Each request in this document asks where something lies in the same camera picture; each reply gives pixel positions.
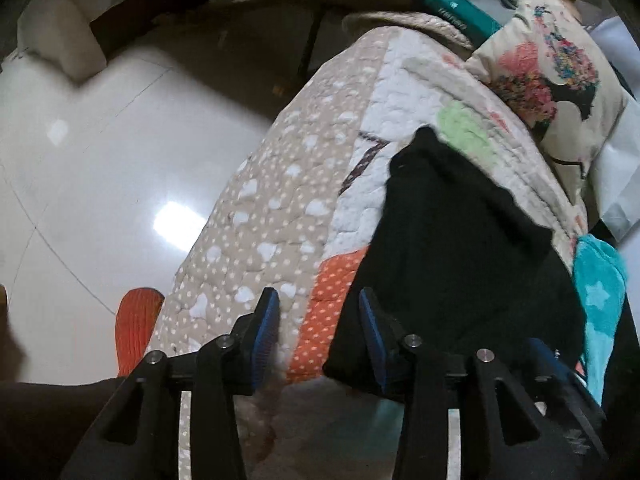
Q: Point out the orange knitted slipper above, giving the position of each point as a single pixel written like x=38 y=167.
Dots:
x=135 y=325

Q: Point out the turquoise star fleece blanket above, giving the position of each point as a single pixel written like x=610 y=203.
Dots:
x=597 y=285

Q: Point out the white paper bag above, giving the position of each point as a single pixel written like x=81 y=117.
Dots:
x=620 y=175

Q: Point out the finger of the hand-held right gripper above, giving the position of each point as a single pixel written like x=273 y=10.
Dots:
x=547 y=357

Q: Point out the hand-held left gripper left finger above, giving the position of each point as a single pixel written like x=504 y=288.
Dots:
x=262 y=342

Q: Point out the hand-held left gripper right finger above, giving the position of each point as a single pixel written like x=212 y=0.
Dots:
x=372 y=345

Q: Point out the black metal leg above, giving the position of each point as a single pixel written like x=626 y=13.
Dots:
x=312 y=42

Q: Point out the floral silhouette printed cushion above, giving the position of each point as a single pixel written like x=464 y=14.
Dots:
x=565 y=105

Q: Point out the teal tissue packet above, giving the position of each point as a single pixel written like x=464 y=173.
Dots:
x=455 y=7

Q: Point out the black mat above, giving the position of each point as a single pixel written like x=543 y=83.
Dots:
x=625 y=340

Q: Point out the black pants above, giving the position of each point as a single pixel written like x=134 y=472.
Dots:
x=450 y=260

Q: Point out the quilted patchwork bed cover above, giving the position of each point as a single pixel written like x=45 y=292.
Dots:
x=280 y=210

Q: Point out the person's dark trouser leg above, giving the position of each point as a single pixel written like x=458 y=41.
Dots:
x=45 y=430

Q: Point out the beige floor cushion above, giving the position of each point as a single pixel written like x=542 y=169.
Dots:
x=55 y=35

